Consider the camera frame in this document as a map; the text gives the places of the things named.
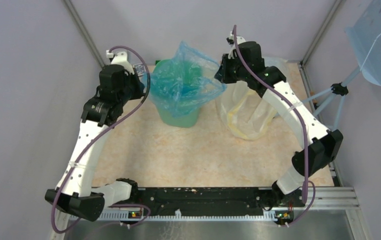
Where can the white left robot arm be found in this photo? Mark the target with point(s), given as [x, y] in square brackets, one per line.
[74, 194]

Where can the light blue perforated lamp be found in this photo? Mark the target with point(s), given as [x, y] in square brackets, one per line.
[365, 39]

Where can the green plastic trash bin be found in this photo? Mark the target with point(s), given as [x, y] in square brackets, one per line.
[175, 90]

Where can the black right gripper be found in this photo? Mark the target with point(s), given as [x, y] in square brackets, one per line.
[221, 75]

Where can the blue plastic trash bag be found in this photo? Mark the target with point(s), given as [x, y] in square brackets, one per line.
[210, 88]

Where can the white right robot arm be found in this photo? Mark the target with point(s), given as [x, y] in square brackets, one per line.
[319, 144]

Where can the white cable duct strip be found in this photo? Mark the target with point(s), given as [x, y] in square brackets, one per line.
[124, 216]

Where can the aluminium frame rail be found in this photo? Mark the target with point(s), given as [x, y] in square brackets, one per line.
[333, 198]

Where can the light blue tripod stand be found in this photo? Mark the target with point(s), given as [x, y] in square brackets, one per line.
[321, 100]

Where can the playing card deck box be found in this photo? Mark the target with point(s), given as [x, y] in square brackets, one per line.
[140, 69]

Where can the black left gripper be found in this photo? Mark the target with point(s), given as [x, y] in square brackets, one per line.
[140, 86]

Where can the clear yellow-edged plastic bag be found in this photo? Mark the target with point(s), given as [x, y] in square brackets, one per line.
[243, 112]

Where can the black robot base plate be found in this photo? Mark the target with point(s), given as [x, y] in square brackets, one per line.
[212, 201]

